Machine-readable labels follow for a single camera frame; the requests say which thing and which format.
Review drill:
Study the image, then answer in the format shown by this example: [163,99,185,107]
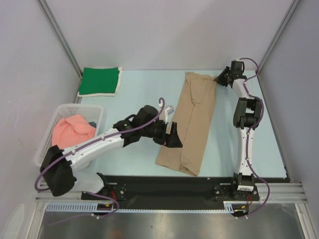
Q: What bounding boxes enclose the white slotted cable duct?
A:
[46,202,247,214]

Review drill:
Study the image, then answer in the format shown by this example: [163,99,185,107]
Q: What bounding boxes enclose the beige t shirt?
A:
[156,72,217,176]

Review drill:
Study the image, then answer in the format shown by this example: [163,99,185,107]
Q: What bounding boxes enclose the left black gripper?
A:
[141,119,182,148]

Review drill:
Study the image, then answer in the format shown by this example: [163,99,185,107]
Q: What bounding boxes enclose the aluminium rail frame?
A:
[35,178,319,239]

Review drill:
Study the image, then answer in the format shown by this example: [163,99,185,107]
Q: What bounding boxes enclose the blue grey t shirt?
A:
[89,121,97,128]

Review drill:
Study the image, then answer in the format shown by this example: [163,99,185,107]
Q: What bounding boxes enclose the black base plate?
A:
[79,174,261,210]

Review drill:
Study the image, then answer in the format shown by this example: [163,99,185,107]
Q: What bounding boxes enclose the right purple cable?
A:
[234,57,272,221]

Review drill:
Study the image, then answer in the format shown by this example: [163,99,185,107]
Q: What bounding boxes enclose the white plastic basket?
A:
[34,104,104,167]

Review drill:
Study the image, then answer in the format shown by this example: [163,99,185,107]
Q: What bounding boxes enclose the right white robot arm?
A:
[215,58,264,203]

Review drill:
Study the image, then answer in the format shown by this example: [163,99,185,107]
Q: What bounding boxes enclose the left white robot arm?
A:
[40,105,182,199]

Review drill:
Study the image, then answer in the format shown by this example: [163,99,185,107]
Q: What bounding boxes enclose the pink t shirt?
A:
[52,115,96,149]

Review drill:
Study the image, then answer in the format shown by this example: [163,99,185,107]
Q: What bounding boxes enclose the folded white t shirt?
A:
[76,66,124,98]

